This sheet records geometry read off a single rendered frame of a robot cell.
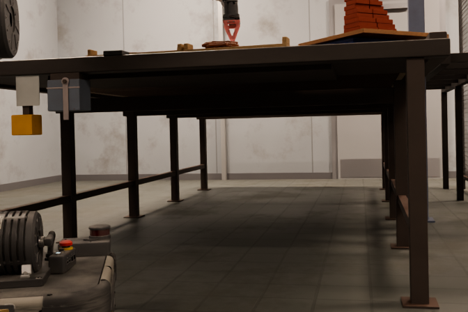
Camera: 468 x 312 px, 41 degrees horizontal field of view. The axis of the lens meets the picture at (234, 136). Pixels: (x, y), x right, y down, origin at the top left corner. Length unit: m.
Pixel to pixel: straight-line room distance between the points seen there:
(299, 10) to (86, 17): 2.78
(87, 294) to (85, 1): 7.17
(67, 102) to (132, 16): 5.85
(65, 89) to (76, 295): 1.09
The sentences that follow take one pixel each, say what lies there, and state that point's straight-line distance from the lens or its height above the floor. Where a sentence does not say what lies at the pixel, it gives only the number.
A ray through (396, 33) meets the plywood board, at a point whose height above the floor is 1.03.
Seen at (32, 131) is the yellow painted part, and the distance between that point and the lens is 2.53.
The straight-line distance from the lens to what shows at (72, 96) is 2.44.
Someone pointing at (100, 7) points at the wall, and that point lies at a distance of 8.44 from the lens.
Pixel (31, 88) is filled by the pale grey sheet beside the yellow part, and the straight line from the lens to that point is 2.56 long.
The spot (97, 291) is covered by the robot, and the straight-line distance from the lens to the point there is 1.59.
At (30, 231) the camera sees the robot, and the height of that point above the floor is 0.37.
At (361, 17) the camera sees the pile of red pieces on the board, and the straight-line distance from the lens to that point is 3.13.
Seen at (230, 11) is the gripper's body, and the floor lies 1.10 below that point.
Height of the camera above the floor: 0.62
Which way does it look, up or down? 1 degrees down
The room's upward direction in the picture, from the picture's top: 1 degrees counter-clockwise
